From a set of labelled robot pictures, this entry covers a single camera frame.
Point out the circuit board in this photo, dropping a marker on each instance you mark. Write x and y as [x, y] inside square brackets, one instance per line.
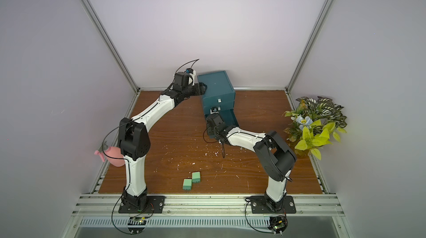
[136, 225]
[278, 224]

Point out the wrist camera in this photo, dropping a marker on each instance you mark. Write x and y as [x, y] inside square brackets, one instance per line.
[215, 109]
[191, 74]

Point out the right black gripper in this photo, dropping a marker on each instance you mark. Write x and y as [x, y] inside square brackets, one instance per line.
[211, 122]

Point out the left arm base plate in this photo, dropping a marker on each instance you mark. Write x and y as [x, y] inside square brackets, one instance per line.
[154, 204]

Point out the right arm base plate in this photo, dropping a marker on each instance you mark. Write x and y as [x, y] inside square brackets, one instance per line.
[265, 205]

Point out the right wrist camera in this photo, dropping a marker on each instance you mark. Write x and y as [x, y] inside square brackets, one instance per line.
[215, 109]

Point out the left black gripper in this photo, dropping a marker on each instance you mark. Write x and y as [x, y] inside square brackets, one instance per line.
[199, 87]

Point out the pink watering can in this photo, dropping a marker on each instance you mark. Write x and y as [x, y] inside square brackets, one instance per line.
[111, 154]

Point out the green plug bottom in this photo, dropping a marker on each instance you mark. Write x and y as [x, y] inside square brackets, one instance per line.
[187, 184]

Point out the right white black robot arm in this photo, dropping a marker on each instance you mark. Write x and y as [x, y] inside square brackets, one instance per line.
[273, 153]

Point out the green plug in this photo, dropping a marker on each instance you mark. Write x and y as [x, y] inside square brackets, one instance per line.
[187, 184]
[196, 177]

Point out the right circuit board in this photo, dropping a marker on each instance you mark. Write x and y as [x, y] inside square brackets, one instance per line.
[278, 224]

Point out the left circuit board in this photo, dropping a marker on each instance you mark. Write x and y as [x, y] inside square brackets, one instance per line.
[136, 225]

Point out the artificial potted plant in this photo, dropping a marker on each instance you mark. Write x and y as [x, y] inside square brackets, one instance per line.
[316, 122]

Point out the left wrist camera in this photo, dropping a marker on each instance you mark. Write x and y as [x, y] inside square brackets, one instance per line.
[191, 74]

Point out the aluminium front rail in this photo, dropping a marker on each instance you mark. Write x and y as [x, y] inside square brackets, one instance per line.
[208, 205]

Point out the teal drawer cabinet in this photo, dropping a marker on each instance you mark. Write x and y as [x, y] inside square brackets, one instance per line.
[220, 93]

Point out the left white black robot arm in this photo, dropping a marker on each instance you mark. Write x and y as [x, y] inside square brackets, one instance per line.
[134, 141]

